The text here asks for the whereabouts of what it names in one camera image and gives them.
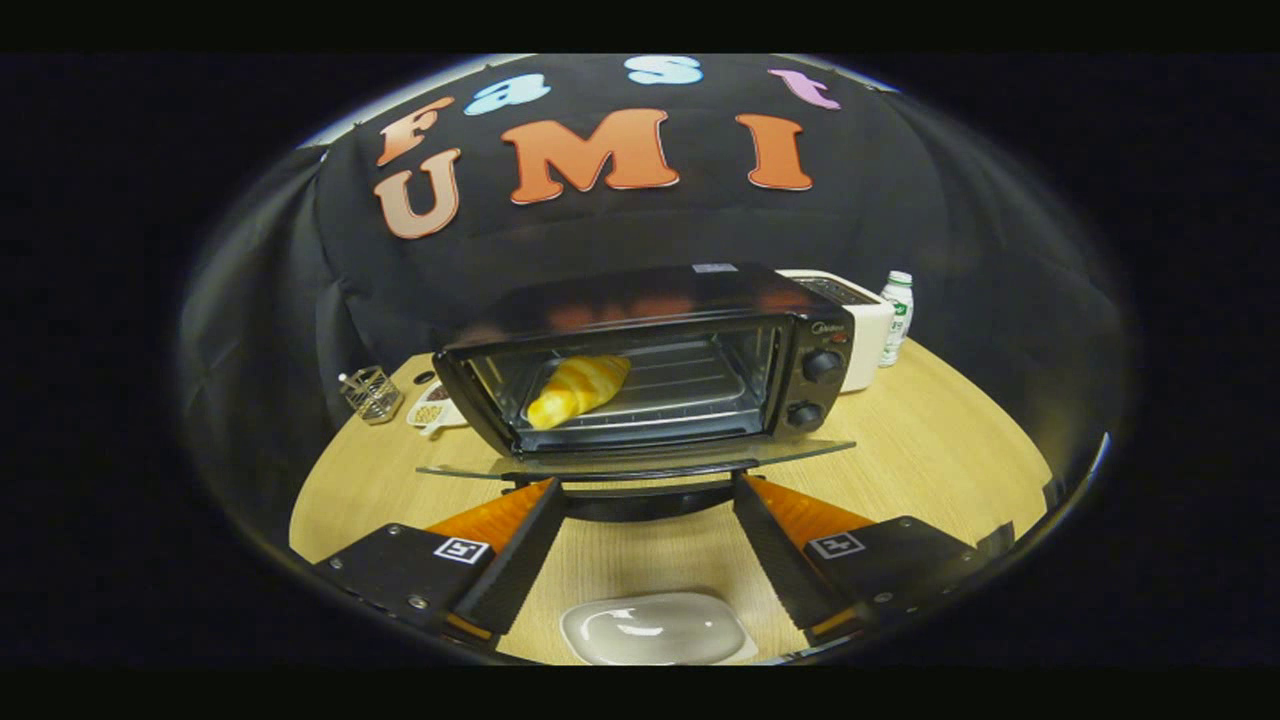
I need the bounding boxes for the wire basket holder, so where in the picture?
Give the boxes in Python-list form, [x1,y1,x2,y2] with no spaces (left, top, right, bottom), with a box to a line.
[338,366,405,426]

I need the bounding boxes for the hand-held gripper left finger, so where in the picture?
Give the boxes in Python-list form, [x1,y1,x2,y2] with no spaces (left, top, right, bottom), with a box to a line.
[313,477,569,656]

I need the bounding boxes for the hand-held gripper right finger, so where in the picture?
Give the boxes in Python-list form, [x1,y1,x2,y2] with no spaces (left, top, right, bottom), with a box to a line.
[733,474,991,649]

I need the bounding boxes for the black toaster oven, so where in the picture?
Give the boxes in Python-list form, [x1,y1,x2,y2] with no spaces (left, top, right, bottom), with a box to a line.
[417,262,858,523]

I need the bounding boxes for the yellow croissant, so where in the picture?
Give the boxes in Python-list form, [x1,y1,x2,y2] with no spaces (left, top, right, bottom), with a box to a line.
[526,354,633,431]

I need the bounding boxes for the white divided snack dish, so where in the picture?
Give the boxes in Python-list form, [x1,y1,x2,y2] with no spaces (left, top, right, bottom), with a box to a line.
[407,380,469,439]

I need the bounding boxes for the white bottle green label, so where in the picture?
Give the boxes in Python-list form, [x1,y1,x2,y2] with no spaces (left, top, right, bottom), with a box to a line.
[878,270,915,369]

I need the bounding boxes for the white oval plate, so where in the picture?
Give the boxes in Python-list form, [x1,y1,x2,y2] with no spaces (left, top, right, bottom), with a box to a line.
[560,591,758,666]

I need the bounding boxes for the white bread toaster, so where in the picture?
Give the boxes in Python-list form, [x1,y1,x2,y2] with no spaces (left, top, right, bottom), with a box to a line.
[778,268,896,394]

